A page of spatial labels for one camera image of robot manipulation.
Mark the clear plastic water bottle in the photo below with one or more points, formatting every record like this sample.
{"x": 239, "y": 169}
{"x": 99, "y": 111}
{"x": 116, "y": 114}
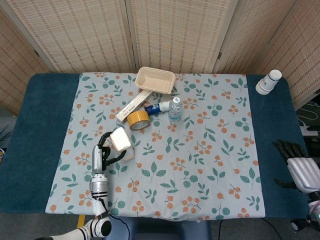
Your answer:
{"x": 175, "y": 112}

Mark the woven bamboo folding screen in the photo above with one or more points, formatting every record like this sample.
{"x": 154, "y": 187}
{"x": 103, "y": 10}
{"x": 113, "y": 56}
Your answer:
{"x": 75, "y": 37}

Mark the stack of white paper cups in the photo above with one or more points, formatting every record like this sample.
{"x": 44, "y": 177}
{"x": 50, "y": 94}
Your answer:
{"x": 266, "y": 85}

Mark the floral leaf print tablecloth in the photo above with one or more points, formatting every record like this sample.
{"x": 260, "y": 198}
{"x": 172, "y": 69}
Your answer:
{"x": 175, "y": 150}

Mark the white power strip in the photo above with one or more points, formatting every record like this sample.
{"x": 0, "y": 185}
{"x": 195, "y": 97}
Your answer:
{"x": 311, "y": 130}

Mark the brown packing tape roll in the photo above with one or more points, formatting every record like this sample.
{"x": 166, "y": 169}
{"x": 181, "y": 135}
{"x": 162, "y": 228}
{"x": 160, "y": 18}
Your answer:
{"x": 135, "y": 116}

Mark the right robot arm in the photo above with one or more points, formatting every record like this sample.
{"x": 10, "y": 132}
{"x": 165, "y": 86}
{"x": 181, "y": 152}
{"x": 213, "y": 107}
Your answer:
{"x": 315, "y": 202}

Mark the blue and white tube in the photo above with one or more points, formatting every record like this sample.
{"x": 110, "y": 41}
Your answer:
{"x": 155, "y": 108}

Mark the beige plastic food container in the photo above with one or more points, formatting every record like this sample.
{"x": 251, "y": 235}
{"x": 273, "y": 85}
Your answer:
{"x": 155, "y": 82}

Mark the metal screen hinge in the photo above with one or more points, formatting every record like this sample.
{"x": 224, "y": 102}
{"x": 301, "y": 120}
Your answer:
{"x": 219, "y": 55}
{"x": 36, "y": 52}

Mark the teal table cover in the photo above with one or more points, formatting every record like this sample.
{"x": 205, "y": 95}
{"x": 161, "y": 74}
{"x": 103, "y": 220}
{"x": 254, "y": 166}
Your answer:
{"x": 37, "y": 125}

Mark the long white cardboard box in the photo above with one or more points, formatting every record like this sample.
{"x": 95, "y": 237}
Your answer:
{"x": 132, "y": 106}

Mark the white Face tissue pack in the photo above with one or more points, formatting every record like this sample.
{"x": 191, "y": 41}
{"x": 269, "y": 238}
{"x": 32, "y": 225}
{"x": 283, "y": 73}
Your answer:
{"x": 120, "y": 140}

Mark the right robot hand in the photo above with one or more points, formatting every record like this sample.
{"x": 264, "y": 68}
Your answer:
{"x": 302, "y": 172}

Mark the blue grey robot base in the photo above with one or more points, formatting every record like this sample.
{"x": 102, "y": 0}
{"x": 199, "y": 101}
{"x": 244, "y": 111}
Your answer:
{"x": 160, "y": 231}

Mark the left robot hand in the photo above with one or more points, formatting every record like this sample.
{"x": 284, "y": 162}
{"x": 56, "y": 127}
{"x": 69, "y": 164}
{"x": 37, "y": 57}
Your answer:
{"x": 97, "y": 160}

